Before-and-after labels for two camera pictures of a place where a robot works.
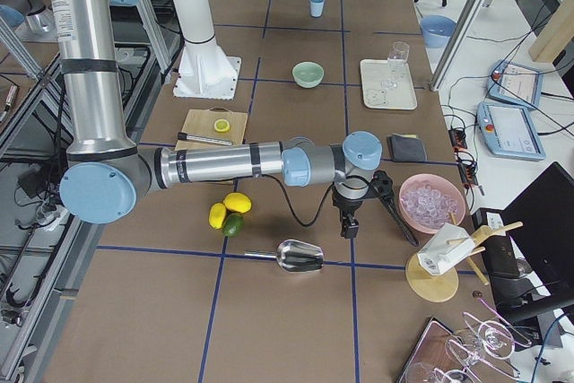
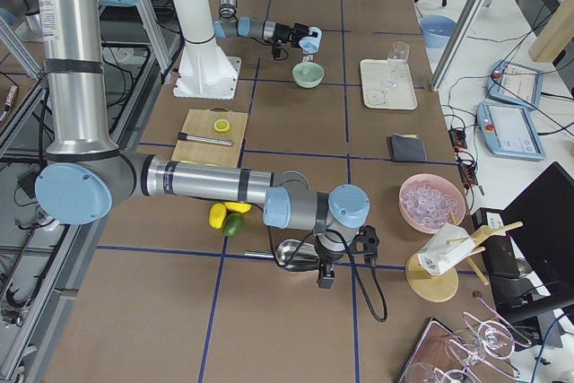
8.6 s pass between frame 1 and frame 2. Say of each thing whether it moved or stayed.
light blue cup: moved
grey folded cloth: stayed
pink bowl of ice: stayed
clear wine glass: stayed
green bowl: stayed
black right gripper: moved
